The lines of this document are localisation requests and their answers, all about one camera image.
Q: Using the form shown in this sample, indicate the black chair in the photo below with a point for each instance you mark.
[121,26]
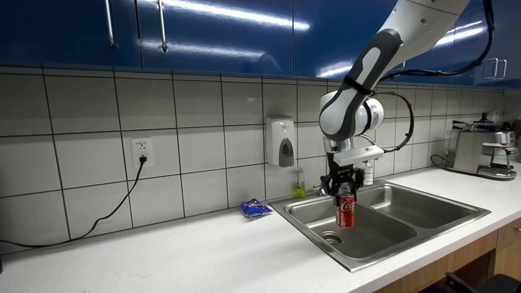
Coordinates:
[455,283]

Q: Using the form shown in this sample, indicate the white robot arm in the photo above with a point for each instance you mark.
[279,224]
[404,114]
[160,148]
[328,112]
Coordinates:
[413,27]

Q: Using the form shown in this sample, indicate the green dish soap bottle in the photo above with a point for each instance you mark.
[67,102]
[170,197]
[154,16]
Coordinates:
[299,190]

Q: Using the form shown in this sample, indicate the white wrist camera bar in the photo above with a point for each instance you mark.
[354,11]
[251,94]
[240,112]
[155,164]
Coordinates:
[346,153]

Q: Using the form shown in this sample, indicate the wooden lower cabinet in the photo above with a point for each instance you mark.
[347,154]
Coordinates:
[491,254]

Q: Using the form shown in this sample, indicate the white small bottle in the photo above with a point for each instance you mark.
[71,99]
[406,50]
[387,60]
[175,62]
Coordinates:
[369,169]

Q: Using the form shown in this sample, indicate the red soda can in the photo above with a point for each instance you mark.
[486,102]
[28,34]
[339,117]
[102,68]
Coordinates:
[346,210]

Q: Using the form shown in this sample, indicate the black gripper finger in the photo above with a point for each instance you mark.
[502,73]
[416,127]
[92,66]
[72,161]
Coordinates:
[326,180]
[357,180]

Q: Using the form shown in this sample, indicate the white wall power outlet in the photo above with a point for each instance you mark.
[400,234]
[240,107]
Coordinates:
[142,151]

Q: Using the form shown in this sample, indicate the white wall soap dispenser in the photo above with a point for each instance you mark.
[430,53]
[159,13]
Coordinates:
[281,136]

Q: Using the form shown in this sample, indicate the blue upper cabinets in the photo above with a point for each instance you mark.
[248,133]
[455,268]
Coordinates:
[276,37]

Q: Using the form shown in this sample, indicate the blue snack bag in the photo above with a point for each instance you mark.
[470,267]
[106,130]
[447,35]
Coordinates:
[255,208]

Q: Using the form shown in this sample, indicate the chrome gooseneck faucet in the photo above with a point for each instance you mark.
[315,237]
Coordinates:
[321,190]

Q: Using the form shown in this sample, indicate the stainless steel double sink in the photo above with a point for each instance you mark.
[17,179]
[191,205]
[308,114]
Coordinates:
[390,218]

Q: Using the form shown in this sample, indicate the silver coffee machine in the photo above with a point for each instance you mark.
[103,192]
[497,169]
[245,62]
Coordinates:
[481,148]

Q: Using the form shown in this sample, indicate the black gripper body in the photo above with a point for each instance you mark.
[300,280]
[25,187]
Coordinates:
[339,172]

